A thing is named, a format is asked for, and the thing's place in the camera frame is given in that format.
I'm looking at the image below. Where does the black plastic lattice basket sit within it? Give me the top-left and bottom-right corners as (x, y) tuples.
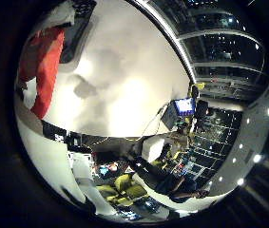
(58, 0), (98, 65)

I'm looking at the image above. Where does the person in dark clothes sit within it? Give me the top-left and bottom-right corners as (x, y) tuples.
(133, 156), (212, 204)

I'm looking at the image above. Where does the black rail with tag marker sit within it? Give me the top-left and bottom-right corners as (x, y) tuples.
(41, 120), (94, 150)

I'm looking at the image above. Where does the yellow-green chair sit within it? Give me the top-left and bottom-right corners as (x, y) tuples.
(95, 173), (149, 207)

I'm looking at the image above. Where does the white and orange donut toy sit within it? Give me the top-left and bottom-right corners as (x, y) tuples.
(17, 26), (67, 121)

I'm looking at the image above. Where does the white box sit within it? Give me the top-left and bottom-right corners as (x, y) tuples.
(140, 136), (166, 164)

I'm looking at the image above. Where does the lit computer monitor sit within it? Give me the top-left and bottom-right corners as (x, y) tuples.
(172, 97), (197, 117)

